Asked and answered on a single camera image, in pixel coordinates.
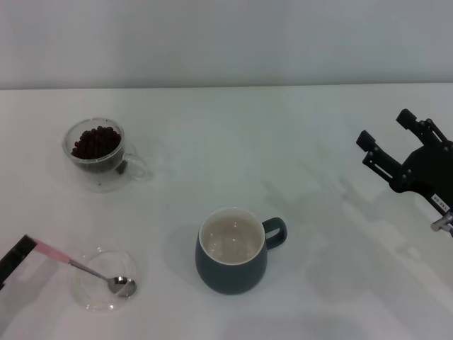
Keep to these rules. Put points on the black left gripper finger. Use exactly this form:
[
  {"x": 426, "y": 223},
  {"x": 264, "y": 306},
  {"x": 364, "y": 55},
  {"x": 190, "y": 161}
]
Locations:
[{"x": 17, "y": 256}]

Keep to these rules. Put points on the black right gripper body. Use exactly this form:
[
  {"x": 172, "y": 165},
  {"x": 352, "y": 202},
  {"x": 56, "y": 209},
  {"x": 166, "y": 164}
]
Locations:
[{"x": 428, "y": 170}]

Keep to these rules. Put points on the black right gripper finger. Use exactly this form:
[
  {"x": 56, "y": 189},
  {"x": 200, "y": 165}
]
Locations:
[
  {"x": 426, "y": 131},
  {"x": 380, "y": 159}
]

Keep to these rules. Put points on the dark green ceramic mug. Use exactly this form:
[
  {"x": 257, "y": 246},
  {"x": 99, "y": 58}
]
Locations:
[{"x": 226, "y": 276}]

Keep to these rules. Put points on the dark coffee beans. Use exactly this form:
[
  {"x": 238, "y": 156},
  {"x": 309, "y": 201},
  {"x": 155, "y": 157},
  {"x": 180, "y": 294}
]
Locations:
[{"x": 95, "y": 141}]

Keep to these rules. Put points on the clear glass saucer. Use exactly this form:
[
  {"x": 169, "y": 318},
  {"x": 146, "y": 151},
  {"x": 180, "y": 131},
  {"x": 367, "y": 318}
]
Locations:
[{"x": 95, "y": 297}]

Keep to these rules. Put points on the clear double-wall glass cup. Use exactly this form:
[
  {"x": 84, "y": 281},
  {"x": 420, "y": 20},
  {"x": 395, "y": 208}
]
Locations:
[{"x": 136, "y": 166}]

